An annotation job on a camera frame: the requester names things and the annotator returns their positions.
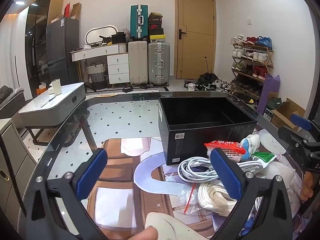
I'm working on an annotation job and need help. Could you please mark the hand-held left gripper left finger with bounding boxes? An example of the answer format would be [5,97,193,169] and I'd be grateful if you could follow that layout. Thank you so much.
[24,148,108,240]

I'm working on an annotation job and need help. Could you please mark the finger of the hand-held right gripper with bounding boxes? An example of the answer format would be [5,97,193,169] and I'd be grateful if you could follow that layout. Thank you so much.
[277,126,312,156]
[290,114,313,132]

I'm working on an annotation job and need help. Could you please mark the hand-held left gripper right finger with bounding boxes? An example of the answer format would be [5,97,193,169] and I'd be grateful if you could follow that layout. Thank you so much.
[209,147,297,240]

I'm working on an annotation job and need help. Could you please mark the red white snack packet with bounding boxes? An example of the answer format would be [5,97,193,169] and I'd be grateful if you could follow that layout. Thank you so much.
[204,140,247,162]

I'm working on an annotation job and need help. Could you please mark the white cable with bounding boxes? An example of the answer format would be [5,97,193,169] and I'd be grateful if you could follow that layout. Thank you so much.
[177,156,264,184]

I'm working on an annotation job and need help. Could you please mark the green medicine packet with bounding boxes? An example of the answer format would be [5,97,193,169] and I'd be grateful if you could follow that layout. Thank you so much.
[250,151,277,172]

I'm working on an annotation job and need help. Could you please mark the black cardboard box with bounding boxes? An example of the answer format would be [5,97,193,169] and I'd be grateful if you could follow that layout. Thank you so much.
[158,96,258,166]

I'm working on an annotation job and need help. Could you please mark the person's right hand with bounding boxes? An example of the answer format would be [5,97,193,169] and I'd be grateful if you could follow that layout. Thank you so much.
[300,172,315,202]

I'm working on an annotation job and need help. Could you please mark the person's left hand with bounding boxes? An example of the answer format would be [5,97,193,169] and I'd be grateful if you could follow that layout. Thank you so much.
[124,225,158,240]

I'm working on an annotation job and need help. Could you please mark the open cardboard box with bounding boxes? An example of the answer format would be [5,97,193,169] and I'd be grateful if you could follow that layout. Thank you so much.
[271,98,307,130]

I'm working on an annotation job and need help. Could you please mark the white plastic bag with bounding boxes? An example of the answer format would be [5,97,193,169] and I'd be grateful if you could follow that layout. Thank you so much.
[256,129,287,155]

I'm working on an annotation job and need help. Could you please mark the green box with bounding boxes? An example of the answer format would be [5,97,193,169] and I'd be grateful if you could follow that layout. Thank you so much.
[267,97,282,110]

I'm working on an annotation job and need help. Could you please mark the clear plastic pouch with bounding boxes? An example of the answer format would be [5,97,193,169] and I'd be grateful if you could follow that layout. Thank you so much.
[262,160,298,183]

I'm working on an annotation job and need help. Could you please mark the blue white plush toy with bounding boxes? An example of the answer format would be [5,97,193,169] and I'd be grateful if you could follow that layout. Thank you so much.
[240,134,261,161]

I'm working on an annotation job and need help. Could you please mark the purple paper bag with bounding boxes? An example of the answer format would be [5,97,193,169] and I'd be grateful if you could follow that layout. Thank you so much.
[257,74,280,115]

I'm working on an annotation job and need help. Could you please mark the grey side cabinet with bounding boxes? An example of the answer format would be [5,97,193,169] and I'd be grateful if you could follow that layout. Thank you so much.
[0,119,44,230]

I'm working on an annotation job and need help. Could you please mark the wooden shoe rack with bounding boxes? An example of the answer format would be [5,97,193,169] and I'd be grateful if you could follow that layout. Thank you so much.
[230,34,275,105]

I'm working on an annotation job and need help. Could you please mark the thin grey stick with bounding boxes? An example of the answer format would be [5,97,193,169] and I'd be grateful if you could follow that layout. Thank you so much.
[41,96,57,108]

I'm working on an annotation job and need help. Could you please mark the white grey coffee table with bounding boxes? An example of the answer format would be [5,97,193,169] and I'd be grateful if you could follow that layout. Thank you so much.
[19,82,87,145]

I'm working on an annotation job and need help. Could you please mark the rows of sneakers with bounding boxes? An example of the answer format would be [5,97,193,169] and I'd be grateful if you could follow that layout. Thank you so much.
[230,34,273,102]

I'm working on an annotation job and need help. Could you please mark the pile of loose shoes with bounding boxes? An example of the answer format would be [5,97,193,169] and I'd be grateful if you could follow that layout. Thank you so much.
[184,76,237,92]

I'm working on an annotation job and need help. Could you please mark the white cup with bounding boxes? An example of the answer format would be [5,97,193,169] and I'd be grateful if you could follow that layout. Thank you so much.
[51,79,62,96]

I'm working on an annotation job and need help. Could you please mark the black umbrella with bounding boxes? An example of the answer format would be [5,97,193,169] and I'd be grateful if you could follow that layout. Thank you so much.
[200,56,220,83]

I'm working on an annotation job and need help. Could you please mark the wicker laundry basket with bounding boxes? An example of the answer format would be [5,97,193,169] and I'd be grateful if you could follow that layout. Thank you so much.
[86,61,105,83]

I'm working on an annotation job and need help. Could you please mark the grey sofa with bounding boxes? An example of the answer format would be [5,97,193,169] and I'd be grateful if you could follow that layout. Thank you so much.
[0,85,25,120]

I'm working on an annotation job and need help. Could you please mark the white dresser with drawers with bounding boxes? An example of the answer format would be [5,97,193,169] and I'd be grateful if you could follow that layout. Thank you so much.
[70,44,130,84]

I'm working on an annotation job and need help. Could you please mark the dark green jacket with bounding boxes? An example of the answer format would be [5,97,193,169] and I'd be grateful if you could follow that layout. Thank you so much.
[0,85,13,103]

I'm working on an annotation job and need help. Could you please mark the beige suitcase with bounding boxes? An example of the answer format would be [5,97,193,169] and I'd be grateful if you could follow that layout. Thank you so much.
[128,41,148,85]

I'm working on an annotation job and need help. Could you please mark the silver suitcase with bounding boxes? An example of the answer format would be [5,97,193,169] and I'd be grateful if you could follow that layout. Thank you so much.
[147,42,170,87]

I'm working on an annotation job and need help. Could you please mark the dark grey fridge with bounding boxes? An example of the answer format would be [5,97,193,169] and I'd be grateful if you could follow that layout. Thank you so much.
[46,17,80,85]

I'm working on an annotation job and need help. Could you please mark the black handbag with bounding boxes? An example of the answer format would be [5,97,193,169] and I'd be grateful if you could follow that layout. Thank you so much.
[111,32,127,44]

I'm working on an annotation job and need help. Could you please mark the oval white mirror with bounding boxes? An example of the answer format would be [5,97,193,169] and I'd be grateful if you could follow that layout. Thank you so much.
[84,24,119,49]

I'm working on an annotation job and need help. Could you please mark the tan wooden door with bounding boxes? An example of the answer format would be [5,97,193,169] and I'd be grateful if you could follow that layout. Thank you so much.
[174,0,216,80]

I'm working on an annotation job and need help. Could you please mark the tall glossy wardrobe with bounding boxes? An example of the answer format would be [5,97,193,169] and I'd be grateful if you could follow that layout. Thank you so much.
[24,0,64,98]

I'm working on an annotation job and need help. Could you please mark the teal suitcase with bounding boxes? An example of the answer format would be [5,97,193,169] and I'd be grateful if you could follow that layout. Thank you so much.
[130,4,148,40]

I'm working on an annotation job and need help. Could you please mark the flat cardboard carton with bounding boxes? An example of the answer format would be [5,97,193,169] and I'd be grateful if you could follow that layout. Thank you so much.
[72,2,82,20]

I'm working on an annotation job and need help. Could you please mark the bagged white cord bundle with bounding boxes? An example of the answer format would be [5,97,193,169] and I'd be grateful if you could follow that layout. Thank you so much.
[184,181,263,217]

